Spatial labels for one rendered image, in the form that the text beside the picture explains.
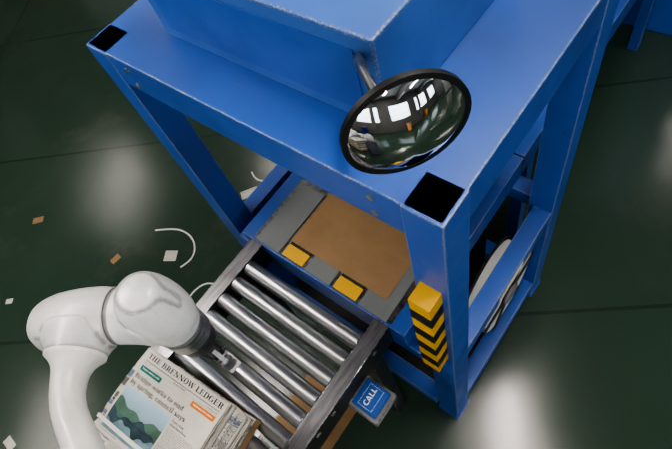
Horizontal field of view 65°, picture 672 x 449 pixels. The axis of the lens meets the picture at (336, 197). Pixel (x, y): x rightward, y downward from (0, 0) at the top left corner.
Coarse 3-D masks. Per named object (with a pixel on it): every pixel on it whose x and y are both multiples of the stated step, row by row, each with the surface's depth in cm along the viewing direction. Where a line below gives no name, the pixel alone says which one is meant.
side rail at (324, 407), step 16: (368, 336) 149; (384, 336) 149; (352, 352) 147; (368, 352) 146; (384, 352) 157; (352, 368) 145; (368, 368) 150; (336, 384) 143; (352, 384) 145; (320, 400) 142; (336, 400) 141; (320, 416) 140; (336, 416) 146; (304, 432) 139; (320, 432) 140; (288, 448) 137; (304, 448) 136
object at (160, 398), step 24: (144, 360) 134; (168, 360) 133; (120, 384) 132; (144, 384) 130; (168, 384) 129; (192, 384) 128; (120, 408) 128; (144, 408) 127; (168, 408) 126; (192, 408) 124; (216, 408) 123; (240, 408) 143; (144, 432) 124; (168, 432) 123; (192, 432) 121; (216, 432) 123; (240, 432) 133
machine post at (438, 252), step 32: (416, 192) 82; (448, 192) 81; (416, 224) 83; (448, 224) 79; (416, 256) 94; (448, 256) 87; (448, 288) 98; (448, 320) 112; (448, 352) 134; (448, 384) 165
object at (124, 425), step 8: (104, 408) 129; (112, 408) 129; (104, 416) 128; (112, 416) 128; (120, 416) 127; (96, 424) 127; (104, 424) 127; (120, 424) 126; (128, 424) 126; (104, 432) 126; (112, 432) 126; (128, 432) 125; (136, 432) 125; (112, 440) 125; (120, 440) 124; (136, 440) 124; (144, 440) 123; (152, 440) 123; (120, 448) 123; (128, 448) 123; (144, 448) 122; (152, 448) 122; (160, 448) 121
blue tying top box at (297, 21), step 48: (192, 0) 97; (240, 0) 87; (288, 0) 82; (336, 0) 80; (384, 0) 78; (432, 0) 82; (480, 0) 97; (240, 48) 100; (288, 48) 89; (336, 48) 80; (384, 48) 77; (432, 48) 89; (336, 96) 91
